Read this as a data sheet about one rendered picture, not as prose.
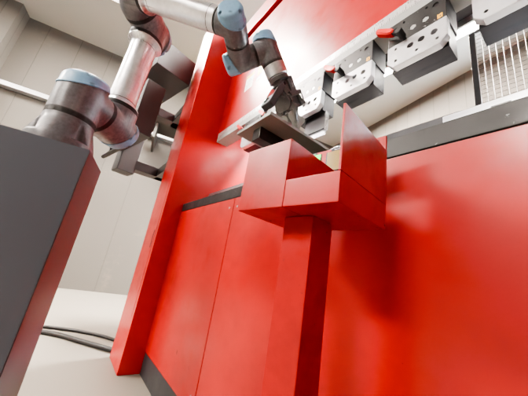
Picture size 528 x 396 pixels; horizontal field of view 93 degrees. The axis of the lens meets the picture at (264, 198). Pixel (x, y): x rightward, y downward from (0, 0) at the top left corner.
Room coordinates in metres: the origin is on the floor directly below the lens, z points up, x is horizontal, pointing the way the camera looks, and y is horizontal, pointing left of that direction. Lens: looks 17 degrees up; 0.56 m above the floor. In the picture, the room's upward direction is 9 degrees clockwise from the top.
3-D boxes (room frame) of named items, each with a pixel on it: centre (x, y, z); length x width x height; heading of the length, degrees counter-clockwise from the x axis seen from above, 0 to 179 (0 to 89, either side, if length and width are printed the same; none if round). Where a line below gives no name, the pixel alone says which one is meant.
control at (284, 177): (0.43, -0.08, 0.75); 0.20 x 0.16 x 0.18; 43
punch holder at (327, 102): (0.87, -0.14, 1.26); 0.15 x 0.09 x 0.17; 36
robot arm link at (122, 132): (0.75, 0.53, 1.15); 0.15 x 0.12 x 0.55; 173
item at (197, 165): (1.75, 0.27, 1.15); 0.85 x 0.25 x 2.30; 126
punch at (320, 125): (0.85, -0.15, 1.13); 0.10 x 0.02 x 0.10; 36
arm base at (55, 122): (0.62, 0.55, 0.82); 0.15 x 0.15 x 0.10
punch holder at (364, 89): (0.71, -0.25, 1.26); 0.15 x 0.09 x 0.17; 36
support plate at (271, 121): (0.77, -0.03, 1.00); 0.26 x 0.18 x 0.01; 126
